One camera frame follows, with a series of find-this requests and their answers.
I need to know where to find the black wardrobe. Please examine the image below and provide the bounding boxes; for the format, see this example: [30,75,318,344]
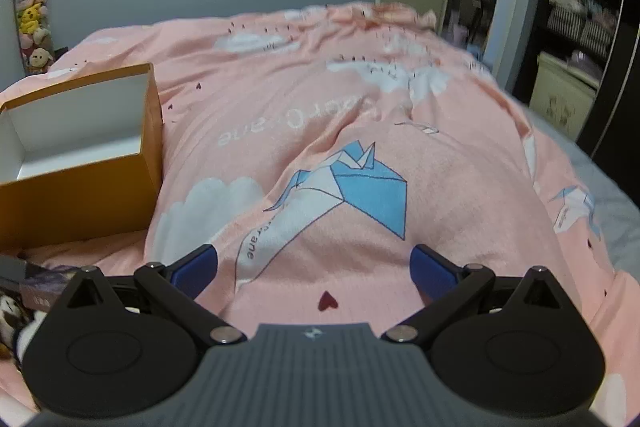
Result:
[514,0,640,160]

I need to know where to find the orange cardboard box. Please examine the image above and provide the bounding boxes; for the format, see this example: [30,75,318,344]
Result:
[0,63,165,253]

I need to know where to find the pink printed blanket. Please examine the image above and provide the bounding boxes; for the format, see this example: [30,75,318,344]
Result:
[0,2,640,427]

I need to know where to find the striped storage baskets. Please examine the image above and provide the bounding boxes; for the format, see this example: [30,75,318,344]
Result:
[546,4,617,54]

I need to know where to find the cream storage box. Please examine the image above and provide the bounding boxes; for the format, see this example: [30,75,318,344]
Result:
[528,52,599,138]

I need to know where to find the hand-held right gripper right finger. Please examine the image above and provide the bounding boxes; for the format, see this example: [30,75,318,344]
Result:
[380,244,583,347]

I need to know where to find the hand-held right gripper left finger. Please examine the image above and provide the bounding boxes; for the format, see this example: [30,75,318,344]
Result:
[47,244,247,347]

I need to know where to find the grey bed sheet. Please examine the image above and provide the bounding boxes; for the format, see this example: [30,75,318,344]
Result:
[527,107,640,212]

